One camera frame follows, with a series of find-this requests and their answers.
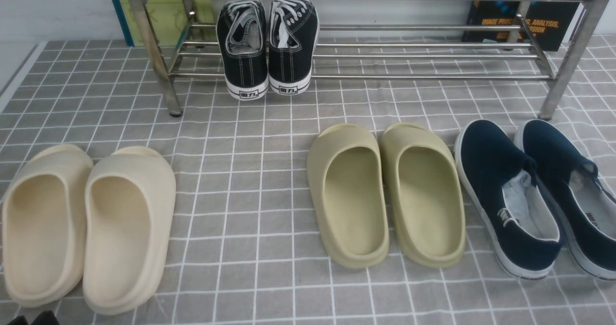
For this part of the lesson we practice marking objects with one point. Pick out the navy slip-on shoe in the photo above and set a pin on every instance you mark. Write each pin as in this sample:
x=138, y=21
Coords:
x=502, y=182
x=584, y=208

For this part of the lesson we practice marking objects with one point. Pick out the grey checked floor cloth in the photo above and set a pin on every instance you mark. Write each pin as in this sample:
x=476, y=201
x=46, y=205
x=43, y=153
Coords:
x=245, y=246

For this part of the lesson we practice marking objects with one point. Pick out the cream foam slipper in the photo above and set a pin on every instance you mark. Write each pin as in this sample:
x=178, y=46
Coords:
x=130, y=201
x=44, y=226

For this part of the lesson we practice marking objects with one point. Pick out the black canvas sneaker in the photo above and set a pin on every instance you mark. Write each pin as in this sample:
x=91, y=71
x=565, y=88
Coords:
x=241, y=35
x=293, y=35

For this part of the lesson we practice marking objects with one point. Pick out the right cream foam slipper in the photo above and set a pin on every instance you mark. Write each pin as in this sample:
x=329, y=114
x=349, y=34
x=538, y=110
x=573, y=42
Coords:
x=130, y=201

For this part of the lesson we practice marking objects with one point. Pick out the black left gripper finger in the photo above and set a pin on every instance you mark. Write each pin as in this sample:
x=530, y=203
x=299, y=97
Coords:
x=46, y=318
x=19, y=320

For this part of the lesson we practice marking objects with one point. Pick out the left cream foam slipper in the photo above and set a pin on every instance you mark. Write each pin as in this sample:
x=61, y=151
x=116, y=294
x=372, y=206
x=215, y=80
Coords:
x=44, y=226

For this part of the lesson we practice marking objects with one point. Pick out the left olive foam slipper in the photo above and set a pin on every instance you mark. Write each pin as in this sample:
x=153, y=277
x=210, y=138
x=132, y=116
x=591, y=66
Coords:
x=344, y=175

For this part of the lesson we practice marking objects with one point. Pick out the right black canvas sneaker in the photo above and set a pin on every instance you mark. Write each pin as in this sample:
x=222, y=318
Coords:
x=293, y=35

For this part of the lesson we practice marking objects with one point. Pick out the left black canvas sneaker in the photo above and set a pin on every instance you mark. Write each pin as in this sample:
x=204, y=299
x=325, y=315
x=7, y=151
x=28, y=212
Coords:
x=241, y=35

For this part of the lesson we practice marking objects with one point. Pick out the teal and yellow book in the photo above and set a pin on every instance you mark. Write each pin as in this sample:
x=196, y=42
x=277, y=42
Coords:
x=168, y=19

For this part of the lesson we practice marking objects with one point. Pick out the olive foam slipper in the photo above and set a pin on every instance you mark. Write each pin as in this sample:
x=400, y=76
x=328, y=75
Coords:
x=425, y=193
x=344, y=175

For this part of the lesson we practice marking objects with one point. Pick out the right olive foam slipper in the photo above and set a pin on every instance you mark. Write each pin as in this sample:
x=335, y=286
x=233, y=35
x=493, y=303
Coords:
x=425, y=193

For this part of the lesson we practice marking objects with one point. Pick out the black image processing book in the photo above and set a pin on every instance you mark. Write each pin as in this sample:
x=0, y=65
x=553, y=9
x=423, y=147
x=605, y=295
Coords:
x=548, y=21

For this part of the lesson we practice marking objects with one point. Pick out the metal shoe rack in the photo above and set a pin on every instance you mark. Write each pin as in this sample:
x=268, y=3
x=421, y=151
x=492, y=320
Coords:
x=167, y=71

